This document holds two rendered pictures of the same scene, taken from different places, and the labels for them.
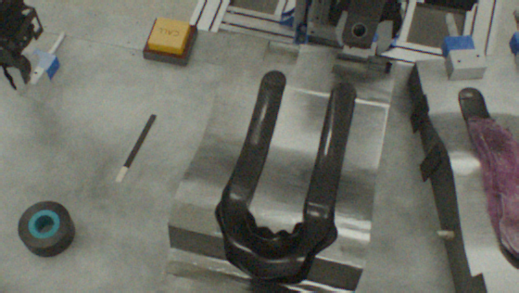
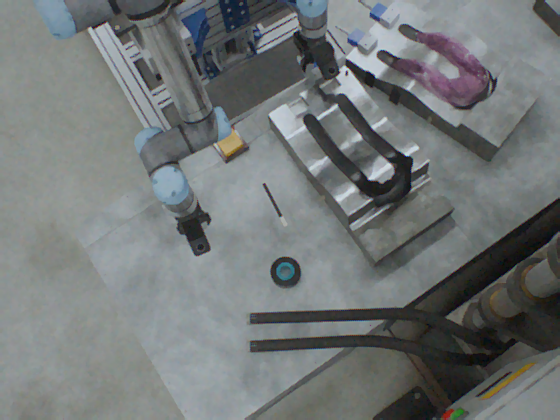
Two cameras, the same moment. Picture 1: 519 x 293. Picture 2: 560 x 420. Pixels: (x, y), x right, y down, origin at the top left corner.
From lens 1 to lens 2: 0.97 m
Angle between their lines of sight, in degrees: 21
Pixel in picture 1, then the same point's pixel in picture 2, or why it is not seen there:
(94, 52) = (199, 183)
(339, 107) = (345, 106)
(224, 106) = (302, 150)
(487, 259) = (454, 115)
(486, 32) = not seen: outside the picture
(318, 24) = (225, 61)
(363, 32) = (334, 70)
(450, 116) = (384, 70)
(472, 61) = (370, 40)
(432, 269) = (435, 136)
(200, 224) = (360, 204)
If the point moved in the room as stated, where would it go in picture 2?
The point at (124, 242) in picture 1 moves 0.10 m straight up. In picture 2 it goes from (319, 245) to (319, 235)
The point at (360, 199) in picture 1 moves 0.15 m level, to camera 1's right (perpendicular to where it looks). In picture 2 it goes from (398, 136) to (426, 93)
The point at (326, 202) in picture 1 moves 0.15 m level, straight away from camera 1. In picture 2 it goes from (389, 149) to (357, 106)
